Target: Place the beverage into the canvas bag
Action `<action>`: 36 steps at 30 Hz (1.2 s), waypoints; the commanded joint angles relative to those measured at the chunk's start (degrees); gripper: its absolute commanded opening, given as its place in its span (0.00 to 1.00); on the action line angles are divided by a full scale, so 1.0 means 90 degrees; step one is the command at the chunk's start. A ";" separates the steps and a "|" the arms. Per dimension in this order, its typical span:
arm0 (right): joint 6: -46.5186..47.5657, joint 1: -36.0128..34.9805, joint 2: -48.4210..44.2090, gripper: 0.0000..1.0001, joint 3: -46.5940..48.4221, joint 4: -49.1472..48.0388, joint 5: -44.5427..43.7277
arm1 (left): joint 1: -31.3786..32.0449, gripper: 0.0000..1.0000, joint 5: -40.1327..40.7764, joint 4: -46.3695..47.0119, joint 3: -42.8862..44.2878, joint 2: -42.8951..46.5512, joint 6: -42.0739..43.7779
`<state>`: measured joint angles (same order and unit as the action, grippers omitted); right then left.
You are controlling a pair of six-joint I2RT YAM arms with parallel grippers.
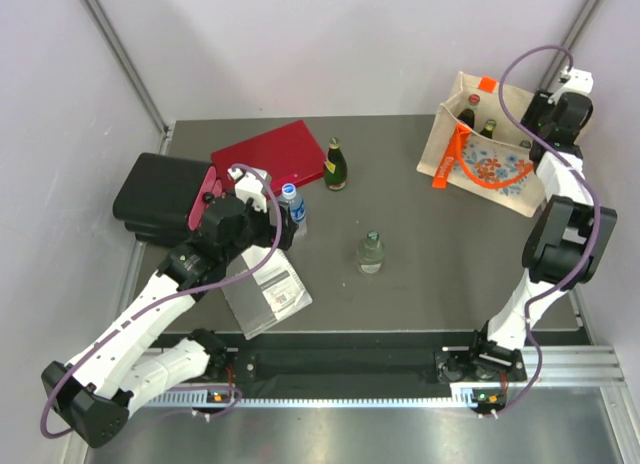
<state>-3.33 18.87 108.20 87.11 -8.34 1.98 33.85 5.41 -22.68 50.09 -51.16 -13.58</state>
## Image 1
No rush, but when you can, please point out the green bottle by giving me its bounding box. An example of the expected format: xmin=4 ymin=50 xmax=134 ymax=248
xmin=480 ymin=119 xmax=497 ymax=139
xmin=324 ymin=137 xmax=348 ymax=191

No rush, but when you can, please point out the dark bottle red cap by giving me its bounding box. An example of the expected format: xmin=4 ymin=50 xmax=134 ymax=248
xmin=457 ymin=93 xmax=481 ymax=129

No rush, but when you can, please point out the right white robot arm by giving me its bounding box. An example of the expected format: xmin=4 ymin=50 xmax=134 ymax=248
xmin=466 ymin=91 xmax=617 ymax=380

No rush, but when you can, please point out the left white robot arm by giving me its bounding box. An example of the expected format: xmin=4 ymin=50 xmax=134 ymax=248
xmin=41 ymin=194 xmax=298 ymax=448

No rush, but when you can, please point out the beige canvas tote bag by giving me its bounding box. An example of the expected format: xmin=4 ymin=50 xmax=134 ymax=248
xmin=417 ymin=72 xmax=545 ymax=217

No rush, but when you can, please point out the plastic Pocari Sweat bottle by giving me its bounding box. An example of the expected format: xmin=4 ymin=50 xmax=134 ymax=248
xmin=280 ymin=183 xmax=307 ymax=242

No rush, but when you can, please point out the red clip file folder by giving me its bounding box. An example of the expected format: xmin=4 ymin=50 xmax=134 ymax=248
xmin=210 ymin=120 xmax=325 ymax=196

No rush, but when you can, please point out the setup guide booklet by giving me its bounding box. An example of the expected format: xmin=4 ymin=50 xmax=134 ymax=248
xmin=222 ymin=250 xmax=313 ymax=340

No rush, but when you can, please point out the black box case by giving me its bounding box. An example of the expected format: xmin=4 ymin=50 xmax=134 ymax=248
xmin=112 ymin=153 xmax=215 ymax=248

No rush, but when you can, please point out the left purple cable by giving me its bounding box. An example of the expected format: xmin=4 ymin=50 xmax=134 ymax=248
xmin=40 ymin=162 xmax=284 ymax=440

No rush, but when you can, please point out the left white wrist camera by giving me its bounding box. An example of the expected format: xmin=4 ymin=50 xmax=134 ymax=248
xmin=227 ymin=167 xmax=271 ymax=212

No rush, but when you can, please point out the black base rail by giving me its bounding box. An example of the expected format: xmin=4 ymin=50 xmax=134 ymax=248
xmin=194 ymin=331 xmax=526 ymax=399

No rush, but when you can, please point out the slotted cable duct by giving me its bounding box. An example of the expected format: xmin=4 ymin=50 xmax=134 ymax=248
xmin=146 ymin=387 xmax=504 ymax=410

